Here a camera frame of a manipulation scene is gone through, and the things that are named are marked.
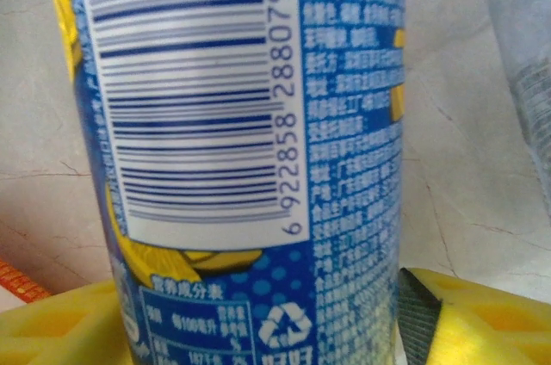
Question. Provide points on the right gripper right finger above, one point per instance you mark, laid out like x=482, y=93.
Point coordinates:
x=486, y=322

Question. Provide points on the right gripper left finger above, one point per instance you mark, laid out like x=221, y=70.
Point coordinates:
x=56, y=330

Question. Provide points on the orange label bottle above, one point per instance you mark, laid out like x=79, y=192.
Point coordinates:
x=21, y=283

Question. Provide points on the clear bottle blue cap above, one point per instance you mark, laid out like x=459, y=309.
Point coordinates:
x=534, y=102

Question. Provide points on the blue yellow label bottle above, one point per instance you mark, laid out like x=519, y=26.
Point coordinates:
x=215, y=124

